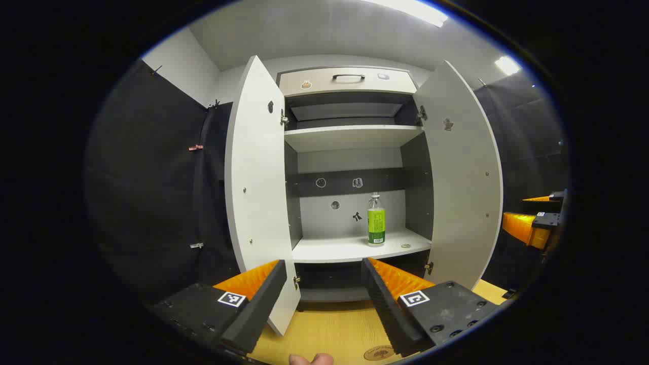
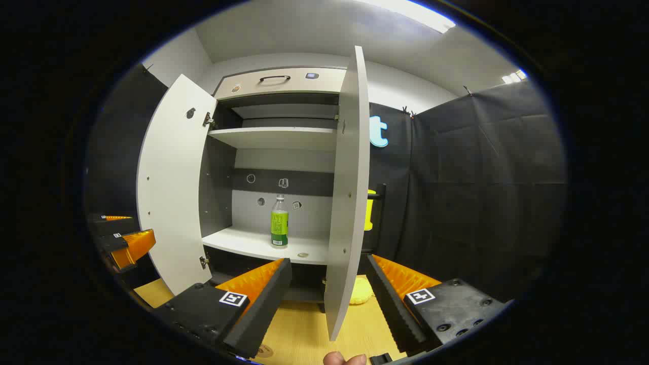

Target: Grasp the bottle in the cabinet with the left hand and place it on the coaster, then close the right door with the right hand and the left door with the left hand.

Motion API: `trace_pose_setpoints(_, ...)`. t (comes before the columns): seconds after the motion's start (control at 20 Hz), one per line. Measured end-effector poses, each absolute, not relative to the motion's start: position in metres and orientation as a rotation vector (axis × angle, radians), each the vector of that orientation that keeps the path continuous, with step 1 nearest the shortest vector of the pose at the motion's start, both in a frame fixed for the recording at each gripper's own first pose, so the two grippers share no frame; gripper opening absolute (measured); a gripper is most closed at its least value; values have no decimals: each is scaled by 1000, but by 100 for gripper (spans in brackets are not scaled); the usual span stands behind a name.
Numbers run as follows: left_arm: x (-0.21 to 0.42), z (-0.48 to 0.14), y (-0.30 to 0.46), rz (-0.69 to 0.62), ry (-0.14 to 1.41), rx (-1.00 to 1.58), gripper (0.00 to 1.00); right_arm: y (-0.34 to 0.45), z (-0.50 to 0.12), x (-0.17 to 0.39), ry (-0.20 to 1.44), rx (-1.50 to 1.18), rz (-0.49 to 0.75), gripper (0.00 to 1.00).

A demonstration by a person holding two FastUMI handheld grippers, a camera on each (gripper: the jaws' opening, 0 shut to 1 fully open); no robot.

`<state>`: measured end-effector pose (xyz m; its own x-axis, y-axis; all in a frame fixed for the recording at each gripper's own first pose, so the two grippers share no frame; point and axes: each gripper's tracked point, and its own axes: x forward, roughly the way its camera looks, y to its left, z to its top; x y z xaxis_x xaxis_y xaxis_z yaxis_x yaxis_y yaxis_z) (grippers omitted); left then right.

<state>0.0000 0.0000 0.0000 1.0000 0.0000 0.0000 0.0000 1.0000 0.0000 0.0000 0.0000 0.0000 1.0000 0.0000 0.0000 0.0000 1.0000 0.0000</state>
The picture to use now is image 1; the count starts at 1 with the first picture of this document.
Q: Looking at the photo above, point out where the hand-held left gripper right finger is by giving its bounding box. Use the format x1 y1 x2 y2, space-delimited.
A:
361 257 502 358

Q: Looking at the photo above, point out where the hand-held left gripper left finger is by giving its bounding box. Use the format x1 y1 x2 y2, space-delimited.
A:
147 260 287 355

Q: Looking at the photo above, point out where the round cork coaster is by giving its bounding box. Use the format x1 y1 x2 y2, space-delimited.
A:
364 345 397 361

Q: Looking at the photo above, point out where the green label clear bottle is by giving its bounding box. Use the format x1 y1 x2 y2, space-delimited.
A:
367 193 386 247

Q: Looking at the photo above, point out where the white cabinet door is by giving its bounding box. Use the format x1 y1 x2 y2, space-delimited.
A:
413 60 503 290
225 55 302 336

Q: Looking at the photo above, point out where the white and grey cabinet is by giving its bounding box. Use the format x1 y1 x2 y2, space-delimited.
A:
225 55 503 336

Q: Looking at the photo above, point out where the white cabinet drawer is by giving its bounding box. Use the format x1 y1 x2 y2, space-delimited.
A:
277 67 418 98

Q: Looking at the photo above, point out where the black backdrop cloth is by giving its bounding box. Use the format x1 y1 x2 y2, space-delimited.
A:
85 58 241 310
473 71 571 292

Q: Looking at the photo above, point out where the ceiling light panel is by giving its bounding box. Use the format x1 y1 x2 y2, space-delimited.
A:
494 56 522 77

